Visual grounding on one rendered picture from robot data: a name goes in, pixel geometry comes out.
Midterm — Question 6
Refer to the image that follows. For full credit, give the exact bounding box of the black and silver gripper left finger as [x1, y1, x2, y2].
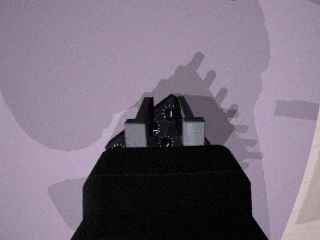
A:
[124, 97, 155, 147]

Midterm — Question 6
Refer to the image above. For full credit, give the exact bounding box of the black knob box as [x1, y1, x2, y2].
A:
[105, 93, 182, 149]

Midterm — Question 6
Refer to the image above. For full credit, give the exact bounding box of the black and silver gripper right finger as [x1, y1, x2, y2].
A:
[174, 96, 206, 146]

